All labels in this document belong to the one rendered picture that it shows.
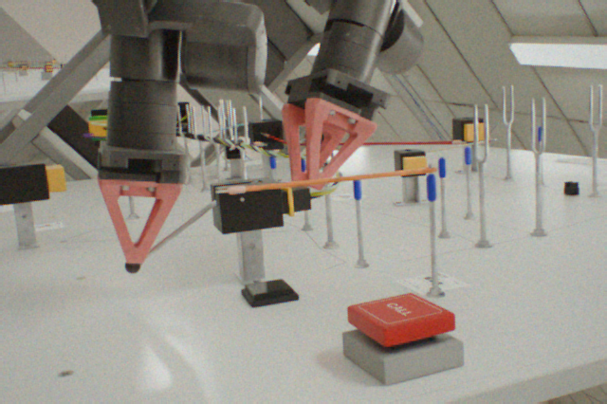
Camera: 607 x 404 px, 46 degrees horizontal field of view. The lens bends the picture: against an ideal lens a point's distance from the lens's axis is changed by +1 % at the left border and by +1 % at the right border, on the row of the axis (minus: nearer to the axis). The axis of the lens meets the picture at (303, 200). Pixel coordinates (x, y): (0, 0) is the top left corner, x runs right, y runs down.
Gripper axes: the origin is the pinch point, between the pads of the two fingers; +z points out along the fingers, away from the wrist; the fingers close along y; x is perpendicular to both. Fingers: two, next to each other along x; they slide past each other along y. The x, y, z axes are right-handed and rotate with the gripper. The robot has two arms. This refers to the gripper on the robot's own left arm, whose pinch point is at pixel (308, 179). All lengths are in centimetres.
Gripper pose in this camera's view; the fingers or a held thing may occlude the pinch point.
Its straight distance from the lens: 66.6
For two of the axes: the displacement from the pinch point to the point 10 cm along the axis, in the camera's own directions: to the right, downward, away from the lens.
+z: -3.0, 9.5, -0.9
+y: -4.1, -0.4, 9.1
